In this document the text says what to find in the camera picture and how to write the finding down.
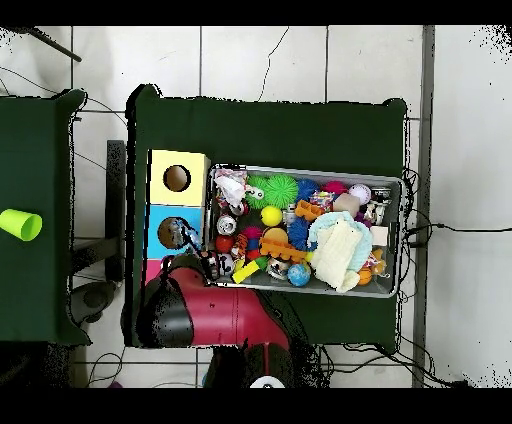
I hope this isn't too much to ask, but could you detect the green spiky rubber ball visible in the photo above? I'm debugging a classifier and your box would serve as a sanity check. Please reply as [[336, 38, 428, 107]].
[[244, 173, 300, 211]]

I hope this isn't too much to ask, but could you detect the silver drink can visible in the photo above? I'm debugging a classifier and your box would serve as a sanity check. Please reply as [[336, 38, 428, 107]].
[[216, 213, 238, 236]]

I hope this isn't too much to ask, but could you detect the yellow toy block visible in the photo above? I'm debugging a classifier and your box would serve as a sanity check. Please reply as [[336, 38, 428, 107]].
[[231, 259, 261, 285]]

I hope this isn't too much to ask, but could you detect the yellow smooth ball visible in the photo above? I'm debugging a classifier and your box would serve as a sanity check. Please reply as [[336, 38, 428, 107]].
[[260, 205, 284, 228]]

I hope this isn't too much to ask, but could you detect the thin black cable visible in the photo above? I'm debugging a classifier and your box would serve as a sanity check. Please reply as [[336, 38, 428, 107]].
[[405, 222, 512, 247]]

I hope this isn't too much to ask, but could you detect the wooden box with three holes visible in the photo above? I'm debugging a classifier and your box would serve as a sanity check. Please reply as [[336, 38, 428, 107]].
[[141, 148, 212, 289]]

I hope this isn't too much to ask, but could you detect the lime green plastic cup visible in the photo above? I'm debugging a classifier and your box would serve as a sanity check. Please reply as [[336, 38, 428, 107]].
[[0, 208, 44, 242]]

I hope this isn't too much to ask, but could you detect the globe print ball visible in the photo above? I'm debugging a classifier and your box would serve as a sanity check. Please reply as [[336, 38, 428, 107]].
[[286, 262, 312, 288]]

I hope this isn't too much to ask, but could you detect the cream knitted cloth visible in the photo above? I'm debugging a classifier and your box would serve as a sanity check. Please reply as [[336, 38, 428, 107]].
[[310, 218, 363, 293]]

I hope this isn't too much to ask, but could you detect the clear plastic toy packet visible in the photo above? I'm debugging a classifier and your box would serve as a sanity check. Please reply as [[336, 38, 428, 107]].
[[171, 218, 203, 257]]

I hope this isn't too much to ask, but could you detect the dark green table cloth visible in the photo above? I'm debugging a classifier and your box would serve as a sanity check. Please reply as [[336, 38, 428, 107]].
[[125, 83, 408, 348], [0, 88, 91, 346]]

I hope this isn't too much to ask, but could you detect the shallow wire mesh bin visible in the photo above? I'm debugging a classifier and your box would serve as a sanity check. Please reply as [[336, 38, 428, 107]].
[[201, 162, 405, 299]]

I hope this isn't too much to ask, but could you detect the grey rounded stand foot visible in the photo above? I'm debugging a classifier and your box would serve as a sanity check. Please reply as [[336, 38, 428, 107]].
[[70, 279, 118, 324]]

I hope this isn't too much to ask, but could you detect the dark thin rod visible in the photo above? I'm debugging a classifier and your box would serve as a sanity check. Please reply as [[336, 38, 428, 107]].
[[15, 26, 83, 63]]

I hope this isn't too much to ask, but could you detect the mint knitted cloth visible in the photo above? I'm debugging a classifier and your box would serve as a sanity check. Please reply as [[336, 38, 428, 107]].
[[306, 210, 374, 277]]

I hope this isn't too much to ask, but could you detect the orange long toy block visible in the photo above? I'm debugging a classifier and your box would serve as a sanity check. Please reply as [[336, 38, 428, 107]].
[[258, 237, 308, 264]]

